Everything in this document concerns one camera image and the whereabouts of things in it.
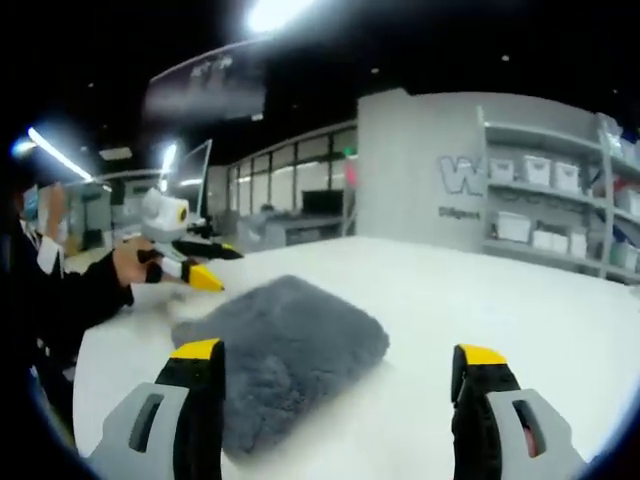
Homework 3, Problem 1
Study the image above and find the grey metal shelf rack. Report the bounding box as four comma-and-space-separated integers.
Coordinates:
474, 105, 640, 287

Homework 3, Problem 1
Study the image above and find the black desk monitor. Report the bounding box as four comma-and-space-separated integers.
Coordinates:
301, 189, 347, 218

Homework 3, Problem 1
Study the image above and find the ceiling light strip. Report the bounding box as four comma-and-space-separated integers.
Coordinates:
26, 126, 95, 182
159, 141, 179, 175

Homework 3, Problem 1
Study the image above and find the glass office partition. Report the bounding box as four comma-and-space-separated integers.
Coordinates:
227, 122, 359, 236

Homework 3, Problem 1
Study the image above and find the person's head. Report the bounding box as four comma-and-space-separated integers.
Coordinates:
14, 182, 69, 246

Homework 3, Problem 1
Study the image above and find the hanging black monitor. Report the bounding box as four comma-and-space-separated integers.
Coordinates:
144, 42, 267, 122

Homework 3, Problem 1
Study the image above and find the row of white storage bins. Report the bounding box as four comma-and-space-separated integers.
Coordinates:
487, 117, 640, 274

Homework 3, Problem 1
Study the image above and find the grey plush towel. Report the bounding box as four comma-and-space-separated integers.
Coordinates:
171, 273, 392, 457

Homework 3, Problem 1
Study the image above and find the person's left hand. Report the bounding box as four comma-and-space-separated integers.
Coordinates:
112, 238, 166, 287

